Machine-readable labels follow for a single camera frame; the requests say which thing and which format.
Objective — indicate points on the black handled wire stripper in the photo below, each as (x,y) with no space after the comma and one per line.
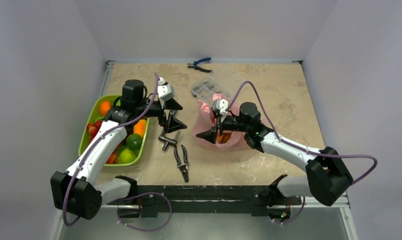
(182,163)

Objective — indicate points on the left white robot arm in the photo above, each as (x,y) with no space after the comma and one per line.
(75,190)

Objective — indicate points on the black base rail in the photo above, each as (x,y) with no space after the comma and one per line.
(256,200)

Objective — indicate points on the fake red apple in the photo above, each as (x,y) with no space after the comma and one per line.
(113,159)

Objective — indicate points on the fake orange carrot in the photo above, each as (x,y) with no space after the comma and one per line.
(140,127)

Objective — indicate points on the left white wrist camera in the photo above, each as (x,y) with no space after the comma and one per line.
(165,90)

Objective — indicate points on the green plastic fruit tray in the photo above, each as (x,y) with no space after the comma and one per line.
(93,120)

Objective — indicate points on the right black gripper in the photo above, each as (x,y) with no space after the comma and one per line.
(218,124)

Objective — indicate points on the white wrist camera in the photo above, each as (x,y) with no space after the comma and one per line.
(165,90)
(220,109)

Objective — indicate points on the blue handled pliers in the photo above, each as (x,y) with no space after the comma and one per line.
(196,65)

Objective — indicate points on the pink plastic bag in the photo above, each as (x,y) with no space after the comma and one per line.
(231,141)

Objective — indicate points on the fake dark green lime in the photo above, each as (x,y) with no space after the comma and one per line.
(134,142)

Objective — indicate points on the fake green apple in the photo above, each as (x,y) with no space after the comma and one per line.
(126,156)

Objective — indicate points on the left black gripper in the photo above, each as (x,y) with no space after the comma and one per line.
(172,123)

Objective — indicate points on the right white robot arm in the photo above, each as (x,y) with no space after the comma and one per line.
(327,177)

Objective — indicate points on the dark metal clamp tool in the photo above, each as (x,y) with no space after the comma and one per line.
(168,142)

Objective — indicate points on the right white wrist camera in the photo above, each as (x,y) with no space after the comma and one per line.
(220,109)

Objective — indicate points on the clear compartment screw box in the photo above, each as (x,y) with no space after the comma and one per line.
(221,81)

